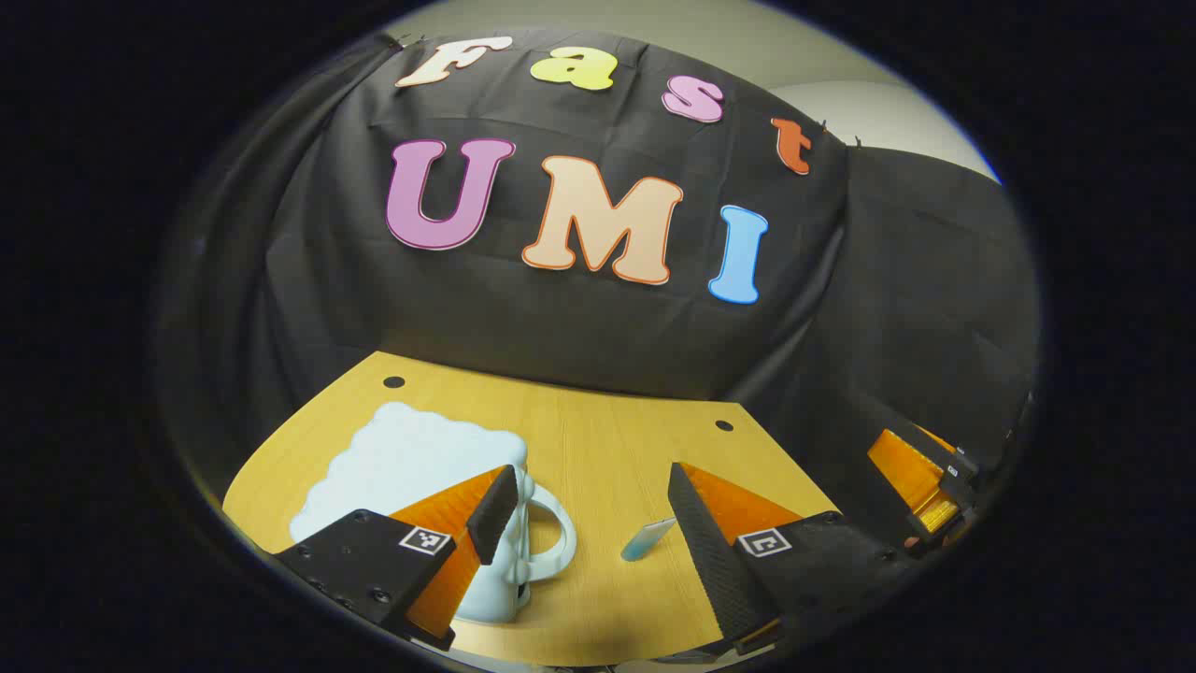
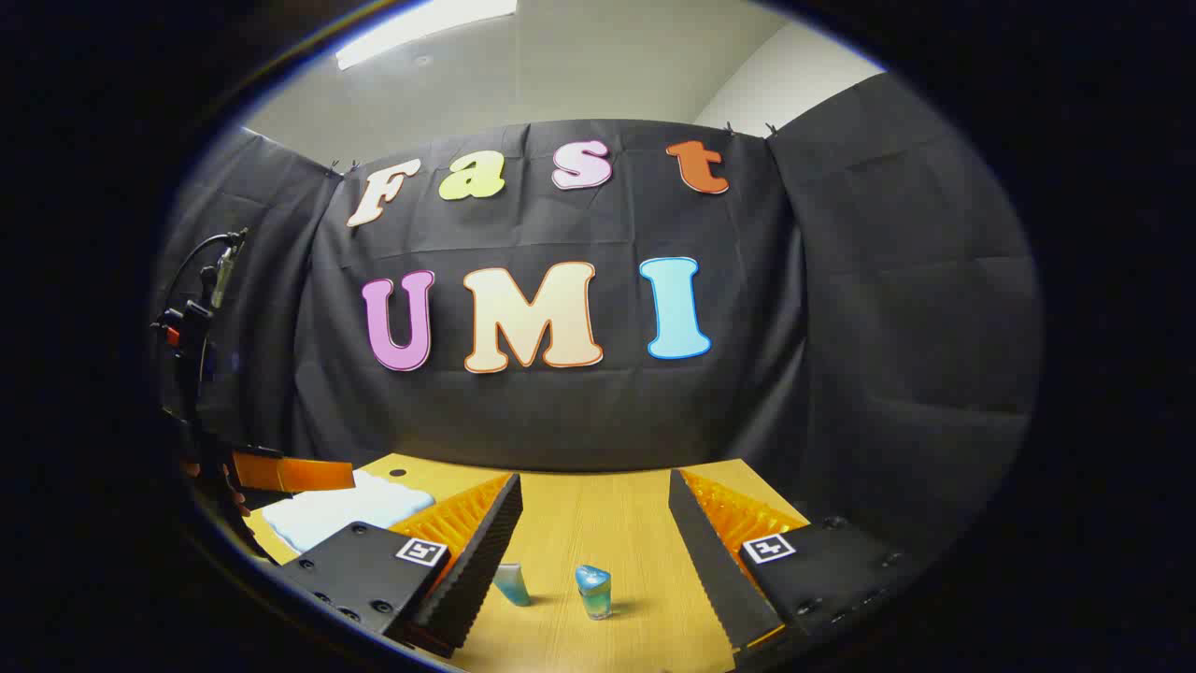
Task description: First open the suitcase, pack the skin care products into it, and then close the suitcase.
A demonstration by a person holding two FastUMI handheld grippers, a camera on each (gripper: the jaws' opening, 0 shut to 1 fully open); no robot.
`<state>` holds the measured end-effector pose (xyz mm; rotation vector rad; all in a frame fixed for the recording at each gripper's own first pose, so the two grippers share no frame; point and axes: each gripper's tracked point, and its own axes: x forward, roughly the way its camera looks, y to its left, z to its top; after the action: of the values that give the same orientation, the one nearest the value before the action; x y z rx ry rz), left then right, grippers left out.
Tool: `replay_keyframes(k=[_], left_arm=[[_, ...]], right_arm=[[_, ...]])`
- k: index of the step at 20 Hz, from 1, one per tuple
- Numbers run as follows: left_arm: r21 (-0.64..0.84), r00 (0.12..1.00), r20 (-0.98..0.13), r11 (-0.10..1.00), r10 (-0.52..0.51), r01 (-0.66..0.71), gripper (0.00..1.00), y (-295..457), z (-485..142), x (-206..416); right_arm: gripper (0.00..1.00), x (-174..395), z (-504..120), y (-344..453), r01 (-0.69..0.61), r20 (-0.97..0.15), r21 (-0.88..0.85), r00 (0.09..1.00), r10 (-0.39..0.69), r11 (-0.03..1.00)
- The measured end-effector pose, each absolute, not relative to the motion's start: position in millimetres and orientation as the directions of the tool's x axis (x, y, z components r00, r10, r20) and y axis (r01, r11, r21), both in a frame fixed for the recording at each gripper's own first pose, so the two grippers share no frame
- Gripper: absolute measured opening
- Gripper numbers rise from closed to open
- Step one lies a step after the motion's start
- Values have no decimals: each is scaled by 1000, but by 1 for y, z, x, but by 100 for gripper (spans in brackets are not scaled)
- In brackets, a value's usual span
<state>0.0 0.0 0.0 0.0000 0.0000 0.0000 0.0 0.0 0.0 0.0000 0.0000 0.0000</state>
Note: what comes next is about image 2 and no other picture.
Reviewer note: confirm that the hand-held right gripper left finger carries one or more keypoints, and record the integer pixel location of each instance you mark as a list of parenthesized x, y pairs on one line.
[(475, 572)]

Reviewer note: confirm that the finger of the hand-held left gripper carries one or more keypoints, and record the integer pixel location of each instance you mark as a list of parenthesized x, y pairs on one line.
[(299, 475)]

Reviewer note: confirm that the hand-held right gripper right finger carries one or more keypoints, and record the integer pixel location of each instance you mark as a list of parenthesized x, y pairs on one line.
[(710, 579)]

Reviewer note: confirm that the blue squeeze tube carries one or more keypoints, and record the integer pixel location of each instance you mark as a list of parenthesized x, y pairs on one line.
[(512, 584)]

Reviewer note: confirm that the light blue suitcase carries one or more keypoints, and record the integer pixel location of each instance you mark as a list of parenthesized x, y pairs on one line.
[(336, 509)]

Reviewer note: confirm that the blue capped clear bottle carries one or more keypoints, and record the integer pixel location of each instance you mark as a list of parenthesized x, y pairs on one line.
[(594, 594)]

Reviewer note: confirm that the black backdrop cloth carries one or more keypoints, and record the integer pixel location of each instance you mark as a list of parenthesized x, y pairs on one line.
[(579, 411)]

